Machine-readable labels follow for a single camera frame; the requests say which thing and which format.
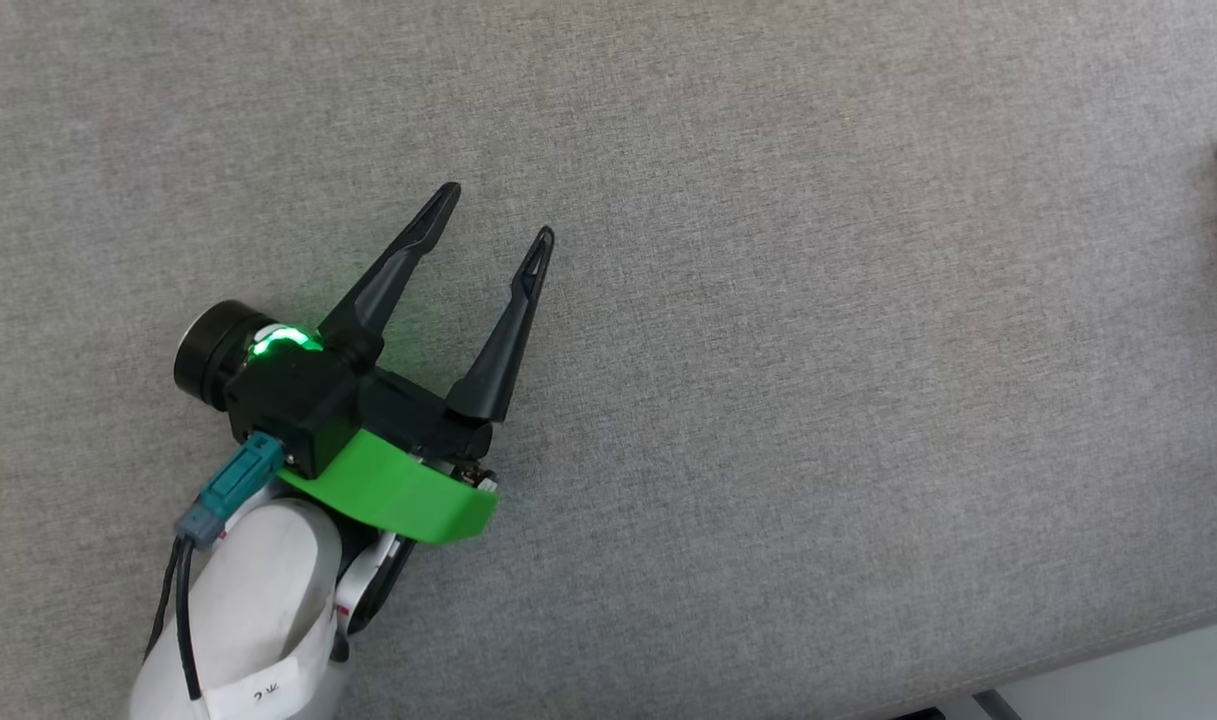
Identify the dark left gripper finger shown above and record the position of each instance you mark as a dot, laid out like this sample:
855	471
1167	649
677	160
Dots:
503	350
388	275

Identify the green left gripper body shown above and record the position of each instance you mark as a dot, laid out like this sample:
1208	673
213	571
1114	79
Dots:
398	490

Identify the grey fabric sofa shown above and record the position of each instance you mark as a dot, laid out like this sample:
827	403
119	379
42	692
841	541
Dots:
768	300

